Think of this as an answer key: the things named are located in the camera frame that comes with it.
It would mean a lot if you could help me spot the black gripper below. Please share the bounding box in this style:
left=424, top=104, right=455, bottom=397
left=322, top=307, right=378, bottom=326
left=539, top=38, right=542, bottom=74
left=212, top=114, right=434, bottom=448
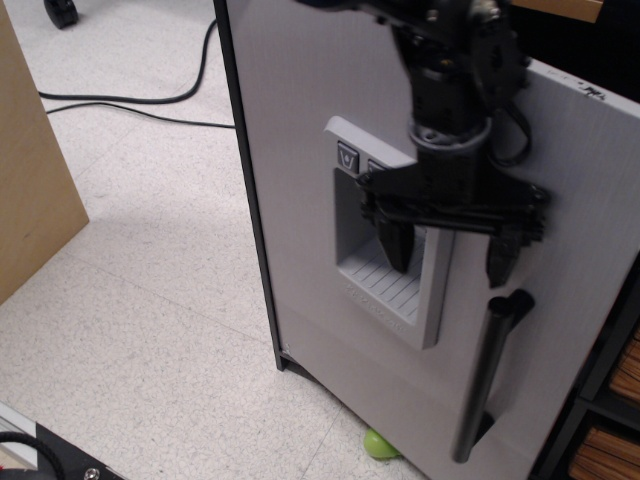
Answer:
left=356, top=151, right=550, bottom=288

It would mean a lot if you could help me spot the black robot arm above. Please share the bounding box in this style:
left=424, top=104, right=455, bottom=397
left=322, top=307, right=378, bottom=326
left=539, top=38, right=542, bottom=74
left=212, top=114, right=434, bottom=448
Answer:
left=315, top=1, right=550, bottom=288

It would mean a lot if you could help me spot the dark grey fridge cabinet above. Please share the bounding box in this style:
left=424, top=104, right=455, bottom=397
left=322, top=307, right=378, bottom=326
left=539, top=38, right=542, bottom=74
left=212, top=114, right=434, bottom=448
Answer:
left=212, top=0, right=640, bottom=480

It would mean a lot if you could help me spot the grey side shelf unit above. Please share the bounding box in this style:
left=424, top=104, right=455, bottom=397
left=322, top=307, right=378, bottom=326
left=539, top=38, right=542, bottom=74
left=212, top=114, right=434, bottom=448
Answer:
left=529, top=264, right=639, bottom=479

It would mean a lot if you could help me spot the small green toy pear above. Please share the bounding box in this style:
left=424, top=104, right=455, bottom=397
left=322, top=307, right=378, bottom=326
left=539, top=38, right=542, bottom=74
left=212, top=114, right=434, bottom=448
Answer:
left=363, top=428, right=401, bottom=460

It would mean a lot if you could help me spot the wicker basket upper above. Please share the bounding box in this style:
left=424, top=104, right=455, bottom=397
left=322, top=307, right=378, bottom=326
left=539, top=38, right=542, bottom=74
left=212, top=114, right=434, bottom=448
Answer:
left=608, top=327, right=640, bottom=408

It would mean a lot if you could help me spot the wicker basket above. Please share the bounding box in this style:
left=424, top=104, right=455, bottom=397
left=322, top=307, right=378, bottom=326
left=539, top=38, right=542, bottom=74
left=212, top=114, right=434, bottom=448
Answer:
left=608, top=327, right=640, bottom=408
left=568, top=427, right=639, bottom=480

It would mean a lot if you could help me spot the wicker basket lower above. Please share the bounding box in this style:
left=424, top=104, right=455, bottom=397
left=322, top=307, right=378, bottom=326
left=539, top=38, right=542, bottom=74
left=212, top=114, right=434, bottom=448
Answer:
left=568, top=427, right=639, bottom=480

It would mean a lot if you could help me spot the wooden board top right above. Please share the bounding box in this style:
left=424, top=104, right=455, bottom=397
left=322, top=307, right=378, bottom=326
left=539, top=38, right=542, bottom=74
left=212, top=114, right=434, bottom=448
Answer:
left=512, top=0, right=604, bottom=23

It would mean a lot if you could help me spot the light wooden panel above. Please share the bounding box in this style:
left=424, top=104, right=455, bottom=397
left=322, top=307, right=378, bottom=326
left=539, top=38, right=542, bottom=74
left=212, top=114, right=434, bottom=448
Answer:
left=1, top=6, right=89, bottom=302

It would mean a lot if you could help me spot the black caster wheel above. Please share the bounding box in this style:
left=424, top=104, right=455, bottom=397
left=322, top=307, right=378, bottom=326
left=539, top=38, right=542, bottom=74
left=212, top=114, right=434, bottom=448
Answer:
left=43, top=0, right=79, bottom=29

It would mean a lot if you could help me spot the black fridge door handle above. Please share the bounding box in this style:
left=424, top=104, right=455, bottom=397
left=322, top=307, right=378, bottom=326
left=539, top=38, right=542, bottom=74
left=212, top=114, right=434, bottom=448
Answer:
left=451, top=289, right=535, bottom=464

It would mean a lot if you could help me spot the thick black floor cable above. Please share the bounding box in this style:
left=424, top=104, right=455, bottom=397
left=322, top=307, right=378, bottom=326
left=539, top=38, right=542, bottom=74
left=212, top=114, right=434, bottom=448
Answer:
left=38, top=19, right=219, bottom=106

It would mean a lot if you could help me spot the thin black floor cable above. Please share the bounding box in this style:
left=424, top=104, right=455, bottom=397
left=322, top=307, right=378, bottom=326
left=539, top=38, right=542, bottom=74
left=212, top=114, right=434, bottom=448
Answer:
left=45, top=101, right=236, bottom=130

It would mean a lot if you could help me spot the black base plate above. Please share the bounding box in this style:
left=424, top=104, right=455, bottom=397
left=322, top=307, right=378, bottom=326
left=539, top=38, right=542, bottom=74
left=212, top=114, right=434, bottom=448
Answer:
left=36, top=423, right=123, bottom=480

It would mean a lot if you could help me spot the black braided cable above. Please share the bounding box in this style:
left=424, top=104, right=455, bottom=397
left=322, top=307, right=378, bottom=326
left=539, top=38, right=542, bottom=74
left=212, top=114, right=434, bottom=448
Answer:
left=0, top=428, right=61, bottom=480

